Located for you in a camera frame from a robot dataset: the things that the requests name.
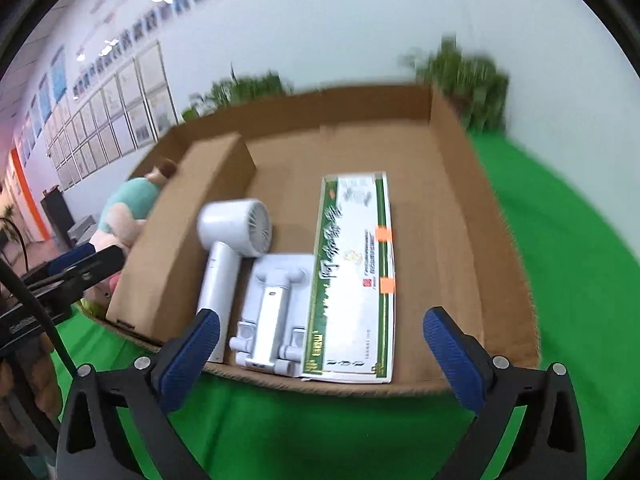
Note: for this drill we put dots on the row of portrait photos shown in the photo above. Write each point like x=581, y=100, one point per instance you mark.
x=185, y=0

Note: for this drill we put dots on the black cabinet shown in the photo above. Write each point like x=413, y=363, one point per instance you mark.
x=55, y=215

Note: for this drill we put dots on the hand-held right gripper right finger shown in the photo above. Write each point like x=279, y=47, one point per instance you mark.
x=452, y=355

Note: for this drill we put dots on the green and white carton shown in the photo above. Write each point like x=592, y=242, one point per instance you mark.
x=350, y=270

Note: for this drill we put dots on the white folding fan stand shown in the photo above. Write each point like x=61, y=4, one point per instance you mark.
x=272, y=310

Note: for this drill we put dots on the brown cardboard box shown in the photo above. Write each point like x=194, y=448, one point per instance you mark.
x=170, y=240

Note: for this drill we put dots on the teal and pink plush toy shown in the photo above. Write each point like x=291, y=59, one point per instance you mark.
x=127, y=200

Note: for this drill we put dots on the grey plastic stool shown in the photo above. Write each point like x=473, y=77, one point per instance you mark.
x=82, y=227

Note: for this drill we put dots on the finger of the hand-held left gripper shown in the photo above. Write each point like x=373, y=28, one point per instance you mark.
x=90, y=275
x=70, y=258

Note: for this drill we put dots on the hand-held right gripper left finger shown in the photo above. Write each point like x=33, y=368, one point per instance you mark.
x=192, y=355

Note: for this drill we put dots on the green potted plant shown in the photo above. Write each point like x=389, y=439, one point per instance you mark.
x=250, y=87
x=470, y=85

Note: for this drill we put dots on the white hair dryer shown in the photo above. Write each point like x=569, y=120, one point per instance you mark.
x=220, y=280

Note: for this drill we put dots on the large cardboard box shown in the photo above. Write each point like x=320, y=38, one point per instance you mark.
x=440, y=240

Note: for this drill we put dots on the blue wall poster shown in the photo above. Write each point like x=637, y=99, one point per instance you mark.
x=33, y=115
x=57, y=72
x=44, y=95

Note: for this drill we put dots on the person's left hand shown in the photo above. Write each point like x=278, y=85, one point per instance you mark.
x=45, y=380

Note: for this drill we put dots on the wall of framed certificates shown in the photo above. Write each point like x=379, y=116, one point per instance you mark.
x=125, y=105

